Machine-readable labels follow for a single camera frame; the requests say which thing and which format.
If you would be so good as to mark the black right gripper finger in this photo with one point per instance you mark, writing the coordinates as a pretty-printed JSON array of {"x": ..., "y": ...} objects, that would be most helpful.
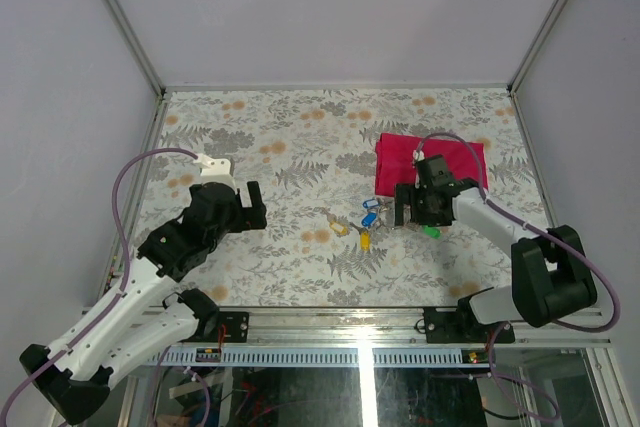
[
  {"x": 422, "y": 214},
  {"x": 403, "y": 206}
]

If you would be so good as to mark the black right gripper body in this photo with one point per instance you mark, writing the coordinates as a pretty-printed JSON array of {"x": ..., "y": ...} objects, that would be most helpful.
[{"x": 424, "y": 193}]

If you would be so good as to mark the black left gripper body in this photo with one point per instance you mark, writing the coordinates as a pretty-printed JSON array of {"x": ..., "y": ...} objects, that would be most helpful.
[{"x": 214, "y": 240}]

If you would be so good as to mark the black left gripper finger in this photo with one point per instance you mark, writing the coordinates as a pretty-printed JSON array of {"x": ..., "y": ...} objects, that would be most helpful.
[
  {"x": 256, "y": 216},
  {"x": 244, "y": 214}
]

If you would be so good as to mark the green key tag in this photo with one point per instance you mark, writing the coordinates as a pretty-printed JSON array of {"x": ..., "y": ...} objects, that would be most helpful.
[{"x": 432, "y": 232}]

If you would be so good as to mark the metal keyring with clips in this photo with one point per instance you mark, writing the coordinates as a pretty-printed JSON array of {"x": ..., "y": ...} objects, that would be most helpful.
[{"x": 385, "y": 214}]

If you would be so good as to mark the blue key tag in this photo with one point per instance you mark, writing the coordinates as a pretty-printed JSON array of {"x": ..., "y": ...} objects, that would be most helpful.
[
  {"x": 371, "y": 203},
  {"x": 369, "y": 219}
]

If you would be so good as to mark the key with yellow tag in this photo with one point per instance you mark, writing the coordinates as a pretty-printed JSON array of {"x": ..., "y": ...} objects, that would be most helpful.
[{"x": 364, "y": 237}]

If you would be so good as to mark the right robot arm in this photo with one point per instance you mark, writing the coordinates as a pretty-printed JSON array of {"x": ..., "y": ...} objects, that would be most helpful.
[{"x": 549, "y": 278}]

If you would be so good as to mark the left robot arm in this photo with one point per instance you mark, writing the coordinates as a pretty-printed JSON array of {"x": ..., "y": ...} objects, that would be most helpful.
[{"x": 77, "y": 372}]

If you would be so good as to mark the red folded cloth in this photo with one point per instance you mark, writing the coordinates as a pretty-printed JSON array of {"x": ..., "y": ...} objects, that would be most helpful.
[{"x": 394, "y": 159}]

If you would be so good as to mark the key with white-yellow tag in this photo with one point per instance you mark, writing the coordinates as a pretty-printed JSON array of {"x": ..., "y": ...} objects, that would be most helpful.
[{"x": 339, "y": 228}]

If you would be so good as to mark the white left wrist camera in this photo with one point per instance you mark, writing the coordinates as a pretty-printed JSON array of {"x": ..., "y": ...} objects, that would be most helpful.
[{"x": 217, "y": 170}]

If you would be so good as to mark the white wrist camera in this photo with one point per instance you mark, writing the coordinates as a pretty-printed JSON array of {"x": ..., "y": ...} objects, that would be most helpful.
[
  {"x": 217, "y": 170},
  {"x": 418, "y": 156}
]

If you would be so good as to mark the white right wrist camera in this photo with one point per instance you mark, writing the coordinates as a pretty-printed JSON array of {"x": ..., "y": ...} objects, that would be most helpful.
[{"x": 418, "y": 156}]

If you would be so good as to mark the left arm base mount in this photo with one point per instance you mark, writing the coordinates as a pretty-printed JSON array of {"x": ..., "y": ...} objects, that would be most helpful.
[{"x": 232, "y": 327}]

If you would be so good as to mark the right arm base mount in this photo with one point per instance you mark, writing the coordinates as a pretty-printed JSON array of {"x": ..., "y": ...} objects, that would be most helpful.
[{"x": 443, "y": 325}]

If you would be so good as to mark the aluminium front rail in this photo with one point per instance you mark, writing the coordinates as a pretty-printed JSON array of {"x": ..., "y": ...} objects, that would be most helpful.
[{"x": 327, "y": 337}]

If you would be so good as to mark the right aluminium frame post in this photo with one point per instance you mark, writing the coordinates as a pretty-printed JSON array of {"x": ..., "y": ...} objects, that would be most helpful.
[{"x": 550, "y": 19}]

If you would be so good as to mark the aluminium frame post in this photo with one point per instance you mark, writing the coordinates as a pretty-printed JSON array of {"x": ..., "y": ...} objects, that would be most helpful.
[
  {"x": 550, "y": 19},
  {"x": 134, "y": 45}
]

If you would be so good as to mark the left aluminium frame post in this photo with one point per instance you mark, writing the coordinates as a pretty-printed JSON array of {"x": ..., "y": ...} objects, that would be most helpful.
[{"x": 134, "y": 45}]

